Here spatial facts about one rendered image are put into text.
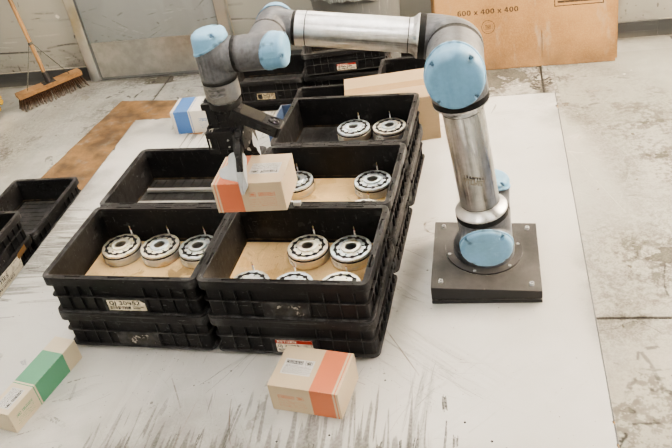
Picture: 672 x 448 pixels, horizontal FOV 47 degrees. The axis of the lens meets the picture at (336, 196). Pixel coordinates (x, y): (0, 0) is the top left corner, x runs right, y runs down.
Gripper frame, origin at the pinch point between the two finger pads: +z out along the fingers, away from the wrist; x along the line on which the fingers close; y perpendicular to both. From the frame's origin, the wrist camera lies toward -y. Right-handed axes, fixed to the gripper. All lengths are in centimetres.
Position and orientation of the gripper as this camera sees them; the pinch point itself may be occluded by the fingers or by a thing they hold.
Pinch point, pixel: (254, 177)
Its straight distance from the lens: 174.6
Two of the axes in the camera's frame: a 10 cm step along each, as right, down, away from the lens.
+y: -9.8, 0.5, 2.1
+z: 1.6, 8.3, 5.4
